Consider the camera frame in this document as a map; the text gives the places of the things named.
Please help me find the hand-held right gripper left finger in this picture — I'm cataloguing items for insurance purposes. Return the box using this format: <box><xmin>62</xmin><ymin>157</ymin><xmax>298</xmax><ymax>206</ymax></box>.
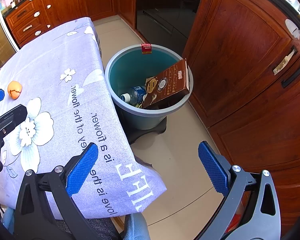
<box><xmin>14</xmin><ymin>142</ymin><xmax>100</xmax><ymax>240</ymax></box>

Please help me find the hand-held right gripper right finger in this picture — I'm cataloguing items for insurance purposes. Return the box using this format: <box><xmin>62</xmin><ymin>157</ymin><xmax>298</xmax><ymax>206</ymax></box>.
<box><xmin>194</xmin><ymin>141</ymin><xmax>280</xmax><ymax>240</ymax></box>

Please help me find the brown eggshell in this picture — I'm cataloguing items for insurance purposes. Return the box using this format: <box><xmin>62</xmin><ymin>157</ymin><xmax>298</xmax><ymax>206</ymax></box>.
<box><xmin>7</xmin><ymin>81</ymin><xmax>23</xmax><ymax>98</ymax></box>

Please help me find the clear plastic water bottle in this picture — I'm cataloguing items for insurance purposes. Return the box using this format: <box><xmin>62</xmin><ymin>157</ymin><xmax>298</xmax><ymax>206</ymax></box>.
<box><xmin>121</xmin><ymin>86</ymin><xmax>148</xmax><ymax>105</ymax></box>

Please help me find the brown cardboard box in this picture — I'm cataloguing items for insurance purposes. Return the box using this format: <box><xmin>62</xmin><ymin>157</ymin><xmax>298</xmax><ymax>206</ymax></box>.
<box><xmin>141</xmin><ymin>58</ymin><xmax>190</xmax><ymax>109</ymax></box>

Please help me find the teal plastic bin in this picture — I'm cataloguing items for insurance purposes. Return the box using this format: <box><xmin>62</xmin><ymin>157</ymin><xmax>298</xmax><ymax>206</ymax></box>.
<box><xmin>104</xmin><ymin>44</ymin><xmax>193</xmax><ymax>130</ymax></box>

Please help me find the dark grey cloth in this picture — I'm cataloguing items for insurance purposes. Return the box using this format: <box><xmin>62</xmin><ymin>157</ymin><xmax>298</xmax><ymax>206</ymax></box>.
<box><xmin>55</xmin><ymin>217</ymin><xmax>125</xmax><ymax>240</ymax></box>

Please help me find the purple floral tablecloth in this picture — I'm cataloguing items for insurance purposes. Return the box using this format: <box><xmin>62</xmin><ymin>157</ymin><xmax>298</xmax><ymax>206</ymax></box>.
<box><xmin>0</xmin><ymin>17</ymin><xmax>168</xmax><ymax>218</ymax></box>

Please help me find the light blue cloth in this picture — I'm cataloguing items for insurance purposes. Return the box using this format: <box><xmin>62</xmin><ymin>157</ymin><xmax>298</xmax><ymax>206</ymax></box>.
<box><xmin>125</xmin><ymin>212</ymin><xmax>150</xmax><ymax>240</ymax></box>

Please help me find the wooden drawer cabinet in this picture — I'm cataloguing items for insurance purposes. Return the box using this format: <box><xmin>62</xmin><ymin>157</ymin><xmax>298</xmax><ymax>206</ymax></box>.
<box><xmin>5</xmin><ymin>0</ymin><xmax>52</xmax><ymax>49</ymax></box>

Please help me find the large wooden cabinet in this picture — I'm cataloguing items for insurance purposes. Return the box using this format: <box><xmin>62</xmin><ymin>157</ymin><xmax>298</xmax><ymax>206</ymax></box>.
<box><xmin>182</xmin><ymin>0</ymin><xmax>300</xmax><ymax>230</ymax></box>

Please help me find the wooden double-door cabinet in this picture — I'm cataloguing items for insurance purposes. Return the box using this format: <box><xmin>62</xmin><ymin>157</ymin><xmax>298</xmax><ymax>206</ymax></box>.
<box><xmin>36</xmin><ymin>0</ymin><xmax>115</xmax><ymax>28</ymax></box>

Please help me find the narrow wooden cabinet door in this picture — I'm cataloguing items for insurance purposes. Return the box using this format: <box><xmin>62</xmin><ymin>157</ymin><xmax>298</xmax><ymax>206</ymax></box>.
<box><xmin>114</xmin><ymin>0</ymin><xmax>138</xmax><ymax>30</ymax></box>

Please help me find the built-in black oven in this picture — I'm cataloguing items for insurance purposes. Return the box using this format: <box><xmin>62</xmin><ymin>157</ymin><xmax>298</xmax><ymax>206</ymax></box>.
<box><xmin>136</xmin><ymin>0</ymin><xmax>208</xmax><ymax>55</ymax></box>

